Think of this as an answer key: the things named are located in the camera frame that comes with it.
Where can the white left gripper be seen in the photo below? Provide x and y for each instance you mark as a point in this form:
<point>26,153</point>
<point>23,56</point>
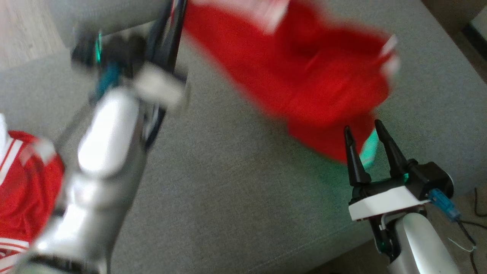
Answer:
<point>159,85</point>

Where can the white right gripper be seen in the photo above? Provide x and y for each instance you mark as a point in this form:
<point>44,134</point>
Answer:
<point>384,199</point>

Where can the red garment with white trim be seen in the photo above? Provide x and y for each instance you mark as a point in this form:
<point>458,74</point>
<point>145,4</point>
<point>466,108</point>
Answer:
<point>304,68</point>

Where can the red white panelled striped garment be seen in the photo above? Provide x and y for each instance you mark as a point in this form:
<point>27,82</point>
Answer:
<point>26,190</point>

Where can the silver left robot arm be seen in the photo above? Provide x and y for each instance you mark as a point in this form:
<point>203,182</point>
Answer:
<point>102,144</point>

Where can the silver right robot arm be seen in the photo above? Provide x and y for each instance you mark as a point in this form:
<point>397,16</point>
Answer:
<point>418,247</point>

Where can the blue left gripper plug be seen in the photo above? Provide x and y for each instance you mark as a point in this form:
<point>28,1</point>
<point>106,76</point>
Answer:
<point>108,80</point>

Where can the blue gripper plug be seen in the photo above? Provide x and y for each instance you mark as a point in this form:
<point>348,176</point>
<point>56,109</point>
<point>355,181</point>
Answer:
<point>108,80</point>
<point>443,203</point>

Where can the blue right gripper plug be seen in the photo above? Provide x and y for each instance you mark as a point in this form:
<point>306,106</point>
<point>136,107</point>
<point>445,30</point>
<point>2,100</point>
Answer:
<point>443,203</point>

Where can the grey fabric sofa seat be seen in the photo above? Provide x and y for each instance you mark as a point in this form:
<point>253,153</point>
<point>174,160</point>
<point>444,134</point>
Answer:
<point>236,182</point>

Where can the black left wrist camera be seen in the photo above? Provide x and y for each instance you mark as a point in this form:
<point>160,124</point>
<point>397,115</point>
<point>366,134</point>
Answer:
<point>114,49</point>

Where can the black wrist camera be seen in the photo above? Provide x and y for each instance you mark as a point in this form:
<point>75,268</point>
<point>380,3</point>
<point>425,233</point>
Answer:
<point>432,179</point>
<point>114,49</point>

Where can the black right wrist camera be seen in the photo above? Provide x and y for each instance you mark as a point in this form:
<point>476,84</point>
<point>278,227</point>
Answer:
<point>432,179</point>

